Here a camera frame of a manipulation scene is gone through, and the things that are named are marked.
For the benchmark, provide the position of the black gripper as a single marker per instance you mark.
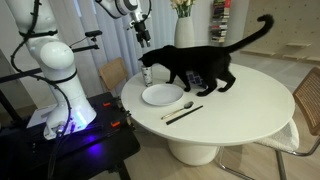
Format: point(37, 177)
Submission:
point(141, 31)

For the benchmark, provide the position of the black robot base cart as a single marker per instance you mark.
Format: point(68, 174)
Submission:
point(100, 156)

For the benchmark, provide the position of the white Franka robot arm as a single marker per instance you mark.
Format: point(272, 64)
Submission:
point(56, 60)

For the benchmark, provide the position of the white round plate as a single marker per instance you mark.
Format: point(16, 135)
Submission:
point(162, 94)

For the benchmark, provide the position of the white pleated curtain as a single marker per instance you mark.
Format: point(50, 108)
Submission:
point(160, 26)

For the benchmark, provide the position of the plain wooden chair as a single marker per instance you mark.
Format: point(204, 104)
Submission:
point(113, 73)

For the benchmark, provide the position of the flowers in vase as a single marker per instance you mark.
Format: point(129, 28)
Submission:
point(183, 8)

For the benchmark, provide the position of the black cat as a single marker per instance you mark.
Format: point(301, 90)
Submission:
point(200, 60)

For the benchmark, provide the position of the purple patterned tissue box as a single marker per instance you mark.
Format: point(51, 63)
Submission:
point(195, 79)

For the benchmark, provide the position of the black chopstick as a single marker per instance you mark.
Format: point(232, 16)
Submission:
point(180, 117)
point(195, 109)

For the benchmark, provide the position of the white paper sheet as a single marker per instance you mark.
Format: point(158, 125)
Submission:
point(40, 116)

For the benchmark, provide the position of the wooden pegboard with shelves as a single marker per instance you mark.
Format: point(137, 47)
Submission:
point(293, 23)

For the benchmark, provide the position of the cane back chrome chair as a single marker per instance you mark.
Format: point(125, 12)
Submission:
point(310, 100)

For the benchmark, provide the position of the black camera on stand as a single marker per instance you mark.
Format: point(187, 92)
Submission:
point(93, 33)

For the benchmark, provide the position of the black camera stand bar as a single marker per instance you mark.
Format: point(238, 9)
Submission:
point(85, 49)

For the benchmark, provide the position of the books on wall shelf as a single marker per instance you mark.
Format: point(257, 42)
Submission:
point(218, 26)

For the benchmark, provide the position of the white table pedestal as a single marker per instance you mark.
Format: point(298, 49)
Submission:
point(193, 153)

